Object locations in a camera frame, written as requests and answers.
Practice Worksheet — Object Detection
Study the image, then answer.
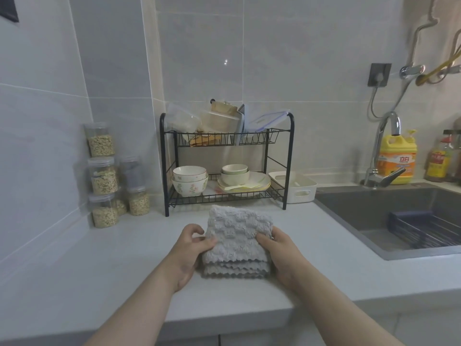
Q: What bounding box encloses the grey blue container lid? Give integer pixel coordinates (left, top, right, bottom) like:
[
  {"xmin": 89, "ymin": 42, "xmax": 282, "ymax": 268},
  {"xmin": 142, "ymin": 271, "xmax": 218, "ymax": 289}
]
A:
[{"xmin": 234, "ymin": 104, "xmax": 246, "ymax": 145}]

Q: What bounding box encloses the grey corrugated pipe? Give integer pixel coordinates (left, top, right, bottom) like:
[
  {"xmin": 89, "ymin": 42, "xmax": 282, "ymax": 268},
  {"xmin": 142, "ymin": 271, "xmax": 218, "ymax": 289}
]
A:
[
  {"xmin": 409, "ymin": 0, "xmax": 439, "ymax": 67},
  {"xmin": 450, "ymin": 28, "xmax": 461, "ymax": 67}
]

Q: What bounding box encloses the person's left forearm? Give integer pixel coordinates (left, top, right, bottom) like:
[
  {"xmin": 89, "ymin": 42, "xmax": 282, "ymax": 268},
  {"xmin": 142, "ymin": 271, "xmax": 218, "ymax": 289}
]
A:
[{"xmin": 85, "ymin": 264, "xmax": 181, "ymax": 346}]

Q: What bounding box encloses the grey wall cabinet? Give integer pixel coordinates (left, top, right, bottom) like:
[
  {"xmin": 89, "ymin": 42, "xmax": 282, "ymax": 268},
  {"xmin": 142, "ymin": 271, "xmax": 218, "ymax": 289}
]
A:
[{"xmin": 0, "ymin": 0, "xmax": 19, "ymax": 23}]

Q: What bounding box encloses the clear empty jar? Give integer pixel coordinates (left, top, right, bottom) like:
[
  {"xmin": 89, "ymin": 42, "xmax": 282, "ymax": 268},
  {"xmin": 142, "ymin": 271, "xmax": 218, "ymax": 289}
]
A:
[{"xmin": 119, "ymin": 156, "xmax": 143, "ymax": 190}]

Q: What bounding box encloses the white bowl red rim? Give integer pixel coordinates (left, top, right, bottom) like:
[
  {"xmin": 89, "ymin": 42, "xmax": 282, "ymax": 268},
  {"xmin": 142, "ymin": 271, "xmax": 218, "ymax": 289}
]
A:
[{"xmin": 172, "ymin": 165, "xmax": 208, "ymax": 182}]

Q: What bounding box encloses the white plastic basket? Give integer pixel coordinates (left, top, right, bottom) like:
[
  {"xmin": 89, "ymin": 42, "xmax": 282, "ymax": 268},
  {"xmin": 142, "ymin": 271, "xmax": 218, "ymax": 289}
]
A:
[{"xmin": 268, "ymin": 171, "xmax": 318, "ymax": 205}]

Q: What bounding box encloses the clear lid blue rim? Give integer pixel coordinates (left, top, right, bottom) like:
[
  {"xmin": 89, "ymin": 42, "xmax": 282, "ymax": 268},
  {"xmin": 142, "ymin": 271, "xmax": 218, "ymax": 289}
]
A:
[{"xmin": 246, "ymin": 110, "xmax": 291, "ymax": 132}]

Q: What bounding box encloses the yellow orange cloth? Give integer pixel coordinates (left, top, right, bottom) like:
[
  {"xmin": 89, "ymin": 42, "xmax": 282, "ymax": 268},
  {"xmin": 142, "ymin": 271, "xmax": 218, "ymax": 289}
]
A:
[{"xmin": 189, "ymin": 132, "xmax": 222, "ymax": 147}]

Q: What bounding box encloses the chrome kitchen faucet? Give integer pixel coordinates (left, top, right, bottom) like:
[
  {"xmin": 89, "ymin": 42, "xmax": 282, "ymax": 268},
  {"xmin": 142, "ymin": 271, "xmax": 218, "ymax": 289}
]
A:
[{"xmin": 362, "ymin": 111, "xmax": 407, "ymax": 188}]

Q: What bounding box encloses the black wall socket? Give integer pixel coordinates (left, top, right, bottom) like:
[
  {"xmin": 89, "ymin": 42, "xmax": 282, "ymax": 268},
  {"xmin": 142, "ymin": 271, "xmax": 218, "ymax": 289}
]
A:
[{"xmin": 367, "ymin": 62, "xmax": 392, "ymax": 87}]

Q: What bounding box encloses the cream bowl green rim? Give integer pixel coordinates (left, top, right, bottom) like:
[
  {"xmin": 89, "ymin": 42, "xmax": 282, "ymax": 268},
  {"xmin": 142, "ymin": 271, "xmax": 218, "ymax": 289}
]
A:
[{"xmin": 219, "ymin": 170, "xmax": 250, "ymax": 187}]

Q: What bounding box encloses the person's right hand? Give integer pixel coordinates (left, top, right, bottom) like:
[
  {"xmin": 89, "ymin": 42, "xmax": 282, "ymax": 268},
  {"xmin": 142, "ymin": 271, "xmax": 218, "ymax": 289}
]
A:
[{"xmin": 256, "ymin": 226, "xmax": 311, "ymax": 294}]

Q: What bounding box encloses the cream plate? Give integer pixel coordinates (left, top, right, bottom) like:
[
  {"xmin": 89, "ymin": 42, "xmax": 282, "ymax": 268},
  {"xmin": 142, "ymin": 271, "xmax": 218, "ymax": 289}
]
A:
[{"xmin": 217, "ymin": 172, "xmax": 271, "ymax": 193}]

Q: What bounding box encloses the yellow gas hose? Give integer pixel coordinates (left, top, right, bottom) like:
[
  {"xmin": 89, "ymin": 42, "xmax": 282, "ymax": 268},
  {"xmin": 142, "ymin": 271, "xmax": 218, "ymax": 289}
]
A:
[{"xmin": 416, "ymin": 46, "xmax": 461, "ymax": 86}]

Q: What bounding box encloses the grey braided faucet hose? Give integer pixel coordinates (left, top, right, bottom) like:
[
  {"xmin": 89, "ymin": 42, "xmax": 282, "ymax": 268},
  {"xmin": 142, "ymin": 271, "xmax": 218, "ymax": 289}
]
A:
[{"xmin": 390, "ymin": 77, "xmax": 413, "ymax": 112}]

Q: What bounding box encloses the yellow detergent bottle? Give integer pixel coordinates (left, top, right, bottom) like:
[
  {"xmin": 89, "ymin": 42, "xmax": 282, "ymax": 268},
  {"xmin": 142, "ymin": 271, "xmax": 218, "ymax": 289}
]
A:
[{"xmin": 376, "ymin": 129, "xmax": 418, "ymax": 186}]

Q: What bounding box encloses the dark blue sink rack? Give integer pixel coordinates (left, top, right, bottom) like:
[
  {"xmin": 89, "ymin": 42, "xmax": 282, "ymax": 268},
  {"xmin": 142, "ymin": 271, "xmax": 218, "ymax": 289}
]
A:
[{"xmin": 387, "ymin": 210, "xmax": 461, "ymax": 249}]

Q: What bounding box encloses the grey power cable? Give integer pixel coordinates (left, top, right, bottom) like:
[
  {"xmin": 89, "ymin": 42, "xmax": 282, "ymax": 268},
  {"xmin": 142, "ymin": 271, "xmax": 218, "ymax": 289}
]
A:
[{"xmin": 368, "ymin": 84, "xmax": 381, "ymax": 119}]

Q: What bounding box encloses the grey fluffy towel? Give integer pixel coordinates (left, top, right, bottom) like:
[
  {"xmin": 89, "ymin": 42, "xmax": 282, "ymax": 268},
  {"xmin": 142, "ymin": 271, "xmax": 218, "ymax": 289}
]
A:
[{"xmin": 200, "ymin": 204, "xmax": 277, "ymax": 280}]

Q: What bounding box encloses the person's left hand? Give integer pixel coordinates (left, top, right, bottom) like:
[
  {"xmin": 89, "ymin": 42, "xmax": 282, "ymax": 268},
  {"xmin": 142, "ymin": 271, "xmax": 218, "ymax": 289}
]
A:
[{"xmin": 164, "ymin": 223, "xmax": 218, "ymax": 293}]

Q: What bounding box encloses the small cream bowl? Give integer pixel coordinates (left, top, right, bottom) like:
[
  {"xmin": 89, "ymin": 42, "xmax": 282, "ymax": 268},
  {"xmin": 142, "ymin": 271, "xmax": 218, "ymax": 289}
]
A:
[{"xmin": 221, "ymin": 163, "xmax": 249, "ymax": 175}]

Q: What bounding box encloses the pale yellow plate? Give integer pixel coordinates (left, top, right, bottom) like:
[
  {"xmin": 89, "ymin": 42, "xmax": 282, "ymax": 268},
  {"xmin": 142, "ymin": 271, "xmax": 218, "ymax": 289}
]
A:
[{"xmin": 217, "ymin": 186, "xmax": 271, "ymax": 194}]

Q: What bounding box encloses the grey kitchen sink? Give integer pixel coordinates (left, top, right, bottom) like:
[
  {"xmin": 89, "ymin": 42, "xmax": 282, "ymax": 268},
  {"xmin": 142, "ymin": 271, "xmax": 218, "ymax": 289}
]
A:
[{"xmin": 314, "ymin": 183, "xmax": 461, "ymax": 261}]

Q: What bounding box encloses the sauce bottle yellow label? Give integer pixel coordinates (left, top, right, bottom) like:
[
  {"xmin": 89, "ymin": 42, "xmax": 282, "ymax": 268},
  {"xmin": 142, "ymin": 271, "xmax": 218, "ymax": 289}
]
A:
[{"xmin": 424, "ymin": 129, "xmax": 455, "ymax": 183}]

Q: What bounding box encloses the black wire dish rack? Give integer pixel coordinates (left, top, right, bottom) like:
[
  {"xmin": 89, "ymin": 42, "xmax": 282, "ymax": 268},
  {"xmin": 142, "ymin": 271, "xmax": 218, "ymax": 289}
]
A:
[{"xmin": 159, "ymin": 112, "xmax": 295, "ymax": 217}]

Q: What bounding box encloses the white floral bowl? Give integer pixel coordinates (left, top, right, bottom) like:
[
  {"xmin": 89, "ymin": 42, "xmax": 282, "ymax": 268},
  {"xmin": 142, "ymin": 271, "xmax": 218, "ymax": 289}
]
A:
[{"xmin": 171, "ymin": 175, "xmax": 209, "ymax": 198}]

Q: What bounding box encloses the person's right forearm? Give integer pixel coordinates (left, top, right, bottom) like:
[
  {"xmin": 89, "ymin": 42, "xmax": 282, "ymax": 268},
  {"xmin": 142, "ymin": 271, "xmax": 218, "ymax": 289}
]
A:
[{"xmin": 288, "ymin": 268, "xmax": 406, "ymax": 346}]

